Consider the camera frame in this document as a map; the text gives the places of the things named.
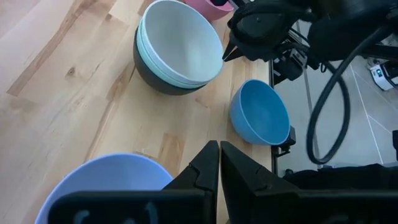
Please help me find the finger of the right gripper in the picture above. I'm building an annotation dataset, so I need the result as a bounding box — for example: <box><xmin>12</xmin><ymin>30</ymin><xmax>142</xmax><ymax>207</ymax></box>
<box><xmin>224</xmin><ymin>48</ymin><xmax>248</xmax><ymax>62</ymax></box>
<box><xmin>222</xmin><ymin>34</ymin><xmax>236</xmax><ymax>61</ymax></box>

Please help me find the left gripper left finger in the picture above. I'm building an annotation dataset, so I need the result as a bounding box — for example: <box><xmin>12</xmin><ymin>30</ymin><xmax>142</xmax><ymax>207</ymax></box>
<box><xmin>48</xmin><ymin>140</ymin><xmax>220</xmax><ymax>224</ymax></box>

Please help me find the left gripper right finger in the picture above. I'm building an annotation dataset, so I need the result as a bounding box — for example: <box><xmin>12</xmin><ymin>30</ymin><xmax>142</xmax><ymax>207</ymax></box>
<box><xmin>220</xmin><ymin>141</ymin><xmax>398</xmax><ymax>224</ymax></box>

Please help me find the white bowl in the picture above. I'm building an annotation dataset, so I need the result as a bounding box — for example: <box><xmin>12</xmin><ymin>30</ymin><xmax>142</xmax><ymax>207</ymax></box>
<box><xmin>140</xmin><ymin>0</ymin><xmax>224</xmax><ymax>86</ymax></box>

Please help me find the mint green bowl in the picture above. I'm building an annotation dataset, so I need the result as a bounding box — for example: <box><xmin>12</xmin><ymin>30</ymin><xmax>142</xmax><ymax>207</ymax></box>
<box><xmin>136</xmin><ymin>18</ymin><xmax>215</xmax><ymax>90</ymax></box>

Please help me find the pink bowl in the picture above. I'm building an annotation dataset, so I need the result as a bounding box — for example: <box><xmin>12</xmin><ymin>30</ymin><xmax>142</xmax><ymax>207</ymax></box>
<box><xmin>183</xmin><ymin>0</ymin><xmax>234</xmax><ymax>22</ymax></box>

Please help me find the blue bowl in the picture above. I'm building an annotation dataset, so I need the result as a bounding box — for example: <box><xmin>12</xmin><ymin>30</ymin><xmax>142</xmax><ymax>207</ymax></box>
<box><xmin>229</xmin><ymin>79</ymin><xmax>292</xmax><ymax>146</ymax></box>

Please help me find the black bowl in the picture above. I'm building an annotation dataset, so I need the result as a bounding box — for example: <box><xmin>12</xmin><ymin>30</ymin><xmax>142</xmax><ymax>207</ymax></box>
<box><xmin>132</xmin><ymin>27</ymin><xmax>206</xmax><ymax>96</ymax></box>

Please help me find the purple bowl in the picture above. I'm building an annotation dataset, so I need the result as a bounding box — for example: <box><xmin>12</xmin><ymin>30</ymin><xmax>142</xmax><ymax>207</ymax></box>
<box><xmin>34</xmin><ymin>152</ymin><xmax>174</xmax><ymax>224</ymax></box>

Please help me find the white device with green light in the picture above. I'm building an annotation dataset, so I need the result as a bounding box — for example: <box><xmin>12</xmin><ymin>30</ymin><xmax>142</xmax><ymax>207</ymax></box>
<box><xmin>369</xmin><ymin>60</ymin><xmax>398</xmax><ymax>91</ymax></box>

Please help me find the black aluminium table frame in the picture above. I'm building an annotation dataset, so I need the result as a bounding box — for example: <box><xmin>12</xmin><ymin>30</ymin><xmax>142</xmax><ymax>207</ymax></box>
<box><xmin>267</xmin><ymin>58</ymin><xmax>279</xmax><ymax>177</ymax></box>

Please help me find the black clamp bracket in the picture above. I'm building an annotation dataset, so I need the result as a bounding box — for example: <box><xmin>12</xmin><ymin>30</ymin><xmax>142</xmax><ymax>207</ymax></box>
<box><xmin>271</xmin><ymin>126</ymin><xmax>297</xmax><ymax>157</ymax></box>

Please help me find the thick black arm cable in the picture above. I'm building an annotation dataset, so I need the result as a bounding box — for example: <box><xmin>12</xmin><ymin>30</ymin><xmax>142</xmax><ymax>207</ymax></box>
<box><xmin>305</xmin><ymin>24</ymin><xmax>398</xmax><ymax>166</ymax></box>

